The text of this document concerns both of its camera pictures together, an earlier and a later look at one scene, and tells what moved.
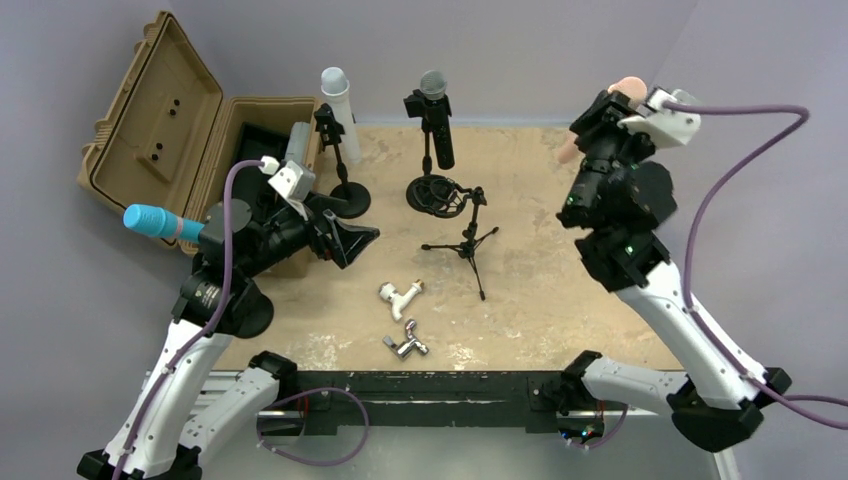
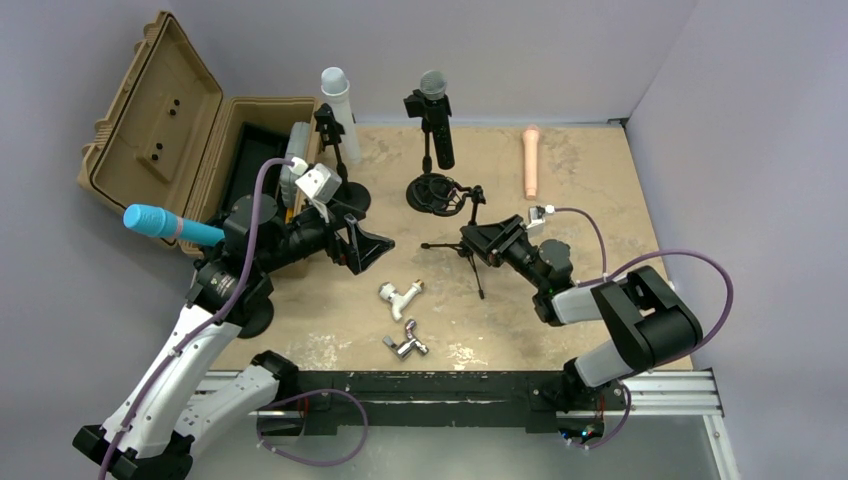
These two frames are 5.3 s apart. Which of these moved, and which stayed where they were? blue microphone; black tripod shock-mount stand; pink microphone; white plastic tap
Moved: pink microphone
Stayed: white plastic tap; blue microphone; black tripod shock-mount stand
